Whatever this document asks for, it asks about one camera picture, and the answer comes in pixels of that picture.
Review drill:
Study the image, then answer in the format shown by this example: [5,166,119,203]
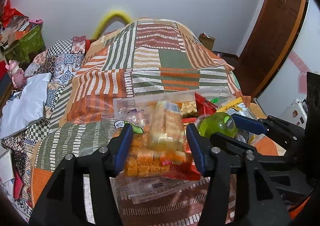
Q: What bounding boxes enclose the gold brown snack bag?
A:
[217,98,257,144]

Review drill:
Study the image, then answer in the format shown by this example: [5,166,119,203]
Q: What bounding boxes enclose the green jelly cup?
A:
[194,112,238,138]

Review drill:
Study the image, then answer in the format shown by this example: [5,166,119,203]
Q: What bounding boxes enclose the rectangular biscuit pack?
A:
[149,100,185,152]

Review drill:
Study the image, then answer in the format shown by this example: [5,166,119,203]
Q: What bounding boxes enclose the orange cracker snack bag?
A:
[101,108,193,179]

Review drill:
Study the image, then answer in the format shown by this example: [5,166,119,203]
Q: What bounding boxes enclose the red white snack packets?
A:
[195,93,217,115]

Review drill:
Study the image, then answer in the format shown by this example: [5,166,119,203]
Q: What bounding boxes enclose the clear plastic storage bin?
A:
[113,86,235,204]

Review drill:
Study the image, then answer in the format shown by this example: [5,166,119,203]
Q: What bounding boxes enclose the white pillow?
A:
[1,73,52,139]

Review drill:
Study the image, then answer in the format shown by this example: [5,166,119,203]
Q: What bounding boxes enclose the brown paper bag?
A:
[199,33,215,51]

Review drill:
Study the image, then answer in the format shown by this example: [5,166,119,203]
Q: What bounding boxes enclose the brown wooden door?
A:
[235,0,309,98]

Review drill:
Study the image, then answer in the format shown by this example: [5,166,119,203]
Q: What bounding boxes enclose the striped patchwork blanket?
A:
[31,17,286,226]

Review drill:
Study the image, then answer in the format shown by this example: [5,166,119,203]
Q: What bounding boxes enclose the pink plush toy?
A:
[5,60,27,91]

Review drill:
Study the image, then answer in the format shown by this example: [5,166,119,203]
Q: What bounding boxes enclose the checkered patchwork quilt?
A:
[1,36,86,217]

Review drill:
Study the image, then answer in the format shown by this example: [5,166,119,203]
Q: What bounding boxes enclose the green cardboard box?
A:
[4,25,45,64]

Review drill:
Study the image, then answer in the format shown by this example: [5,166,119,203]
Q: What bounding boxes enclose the yellow curved headboard tube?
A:
[92,10,133,40]

